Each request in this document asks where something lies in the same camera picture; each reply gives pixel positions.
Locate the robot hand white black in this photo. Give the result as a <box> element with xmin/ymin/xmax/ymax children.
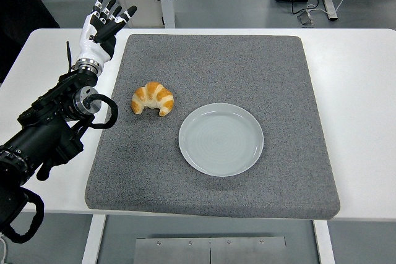
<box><xmin>75</xmin><ymin>0</ymin><xmax>138</xmax><ymax>64</ymax></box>

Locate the golden croissant bread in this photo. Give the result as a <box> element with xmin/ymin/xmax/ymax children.
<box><xmin>131</xmin><ymin>81</ymin><xmax>175</xmax><ymax>117</ymax></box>

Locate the pale grey round plate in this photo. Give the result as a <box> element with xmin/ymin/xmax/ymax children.
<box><xmin>178</xmin><ymin>102</ymin><xmax>265</xmax><ymax>177</ymax></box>

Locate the grey metal plate with screws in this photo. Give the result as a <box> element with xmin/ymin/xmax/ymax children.
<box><xmin>133</xmin><ymin>236</ymin><xmax>288</xmax><ymax>264</ymax></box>

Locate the grey speckled mat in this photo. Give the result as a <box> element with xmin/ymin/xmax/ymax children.
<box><xmin>84</xmin><ymin>33</ymin><xmax>342</xmax><ymax>219</ymax></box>

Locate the white table leg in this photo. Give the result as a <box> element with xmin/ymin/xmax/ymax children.
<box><xmin>312</xmin><ymin>219</ymin><xmax>336</xmax><ymax>264</ymax></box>
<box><xmin>81</xmin><ymin>214</ymin><xmax>107</xmax><ymax>264</ymax></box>

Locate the clear plastic holder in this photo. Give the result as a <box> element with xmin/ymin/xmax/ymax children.
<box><xmin>296</xmin><ymin>10</ymin><xmax>316</xmax><ymax>27</ymax></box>

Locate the thin white cable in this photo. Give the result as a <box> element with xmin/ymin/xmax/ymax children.
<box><xmin>0</xmin><ymin>235</ymin><xmax>9</xmax><ymax>264</ymax></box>

